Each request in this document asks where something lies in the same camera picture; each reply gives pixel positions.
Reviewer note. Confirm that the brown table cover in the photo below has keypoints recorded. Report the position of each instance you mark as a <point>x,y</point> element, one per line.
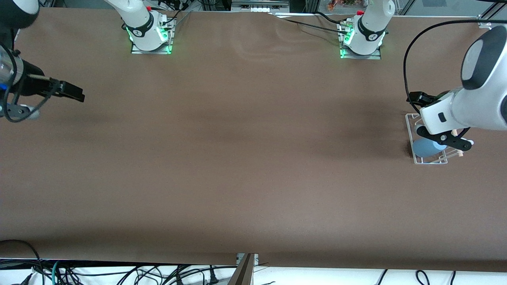
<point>277,178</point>

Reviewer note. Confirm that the aluminium corner bracket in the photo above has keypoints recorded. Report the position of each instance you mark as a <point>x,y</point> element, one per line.
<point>485,23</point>

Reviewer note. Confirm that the wooden table beam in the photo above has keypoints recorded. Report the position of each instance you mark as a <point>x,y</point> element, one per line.
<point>241,273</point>

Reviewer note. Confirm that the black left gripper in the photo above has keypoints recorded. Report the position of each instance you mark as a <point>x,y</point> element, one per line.
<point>420,97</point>

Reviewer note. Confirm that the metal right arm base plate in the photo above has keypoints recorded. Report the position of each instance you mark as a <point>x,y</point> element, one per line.
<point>152,50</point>

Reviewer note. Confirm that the white power strip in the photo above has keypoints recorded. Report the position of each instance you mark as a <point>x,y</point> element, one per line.
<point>259,8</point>

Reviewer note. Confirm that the blue plastic cup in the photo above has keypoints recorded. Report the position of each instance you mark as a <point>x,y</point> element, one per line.
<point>425,148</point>

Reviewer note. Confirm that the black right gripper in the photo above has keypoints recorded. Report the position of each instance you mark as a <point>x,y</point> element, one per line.
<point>28,82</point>

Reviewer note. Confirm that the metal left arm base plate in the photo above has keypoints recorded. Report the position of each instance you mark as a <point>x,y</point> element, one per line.
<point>362,56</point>

